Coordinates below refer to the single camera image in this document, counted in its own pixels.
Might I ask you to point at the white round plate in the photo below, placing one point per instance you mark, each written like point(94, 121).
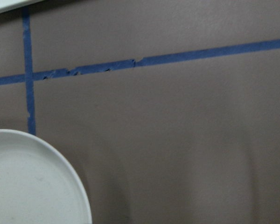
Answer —
point(37, 183)

